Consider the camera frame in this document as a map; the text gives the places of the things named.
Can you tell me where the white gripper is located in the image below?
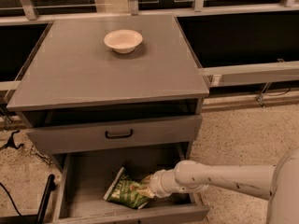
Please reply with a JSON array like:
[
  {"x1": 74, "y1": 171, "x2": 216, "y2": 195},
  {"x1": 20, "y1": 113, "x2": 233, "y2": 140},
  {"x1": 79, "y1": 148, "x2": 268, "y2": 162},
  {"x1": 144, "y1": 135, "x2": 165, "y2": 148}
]
[{"x1": 136, "y1": 170, "x2": 178, "y2": 199}]

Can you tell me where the green jalapeno chip bag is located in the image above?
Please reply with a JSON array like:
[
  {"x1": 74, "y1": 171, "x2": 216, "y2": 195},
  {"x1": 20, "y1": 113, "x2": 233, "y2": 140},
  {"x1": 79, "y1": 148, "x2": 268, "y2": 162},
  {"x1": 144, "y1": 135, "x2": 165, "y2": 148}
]
[{"x1": 104, "y1": 167, "x2": 150, "y2": 209}]

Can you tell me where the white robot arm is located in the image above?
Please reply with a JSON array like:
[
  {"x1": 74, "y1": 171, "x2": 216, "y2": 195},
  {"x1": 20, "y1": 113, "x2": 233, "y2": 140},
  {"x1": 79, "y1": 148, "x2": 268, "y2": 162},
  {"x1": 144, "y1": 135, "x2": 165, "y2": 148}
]
[{"x1": 137, "y1": 149, "x2": 299, "y2": 224}]

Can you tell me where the closed grey top drawer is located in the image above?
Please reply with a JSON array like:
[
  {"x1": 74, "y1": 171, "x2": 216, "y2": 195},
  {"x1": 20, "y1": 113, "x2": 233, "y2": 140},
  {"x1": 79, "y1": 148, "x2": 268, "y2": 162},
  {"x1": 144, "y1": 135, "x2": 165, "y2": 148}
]
[{"x1": 27, "y1": 115, "x2": 202, "y2": 154}]

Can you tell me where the open grey middle drawer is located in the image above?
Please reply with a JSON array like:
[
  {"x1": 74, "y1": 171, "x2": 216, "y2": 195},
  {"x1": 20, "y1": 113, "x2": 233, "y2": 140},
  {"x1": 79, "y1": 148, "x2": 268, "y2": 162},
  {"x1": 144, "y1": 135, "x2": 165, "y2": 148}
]
[{"x1": 52, "y1": 144, "x2": 209, "y2": 224}]

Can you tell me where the grey drawer cabinet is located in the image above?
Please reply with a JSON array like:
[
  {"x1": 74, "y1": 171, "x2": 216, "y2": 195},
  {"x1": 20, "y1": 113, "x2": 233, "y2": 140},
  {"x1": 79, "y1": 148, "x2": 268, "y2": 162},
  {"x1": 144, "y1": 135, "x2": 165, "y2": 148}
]
[{"x1": 7, "y1": 15, "x2": 208, "y2": 224}]

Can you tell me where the white ceramic bowl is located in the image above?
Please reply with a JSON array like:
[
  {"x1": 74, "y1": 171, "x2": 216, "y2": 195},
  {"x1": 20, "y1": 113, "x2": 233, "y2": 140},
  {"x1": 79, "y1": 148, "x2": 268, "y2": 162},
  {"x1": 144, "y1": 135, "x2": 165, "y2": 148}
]
[{"x1": 104, "y1": 30, "x2": 143, "y2": 54}]

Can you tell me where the black drawer handle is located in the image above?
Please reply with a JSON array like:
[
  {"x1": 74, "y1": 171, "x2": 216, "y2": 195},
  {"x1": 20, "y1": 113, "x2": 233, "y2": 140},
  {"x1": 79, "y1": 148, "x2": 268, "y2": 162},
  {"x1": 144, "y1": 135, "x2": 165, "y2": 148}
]
[{"x1": 105, "y1": 129, "x2": 134, "y2": 140}]

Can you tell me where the grey metal railing frame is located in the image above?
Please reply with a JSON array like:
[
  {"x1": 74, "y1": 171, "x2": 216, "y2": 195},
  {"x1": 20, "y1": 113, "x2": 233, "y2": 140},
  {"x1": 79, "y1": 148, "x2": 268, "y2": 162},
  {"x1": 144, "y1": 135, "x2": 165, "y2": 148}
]
[{"x1": 0, "y1": 0, "x2": 299, "y2": 110}]

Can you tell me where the black cable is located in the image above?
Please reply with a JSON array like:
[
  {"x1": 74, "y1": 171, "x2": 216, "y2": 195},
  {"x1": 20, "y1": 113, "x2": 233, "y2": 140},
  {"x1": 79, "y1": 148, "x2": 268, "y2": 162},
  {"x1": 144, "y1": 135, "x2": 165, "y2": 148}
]
[{"x1": 0, "y1": 181, "x2": 24, "y2": 221}]

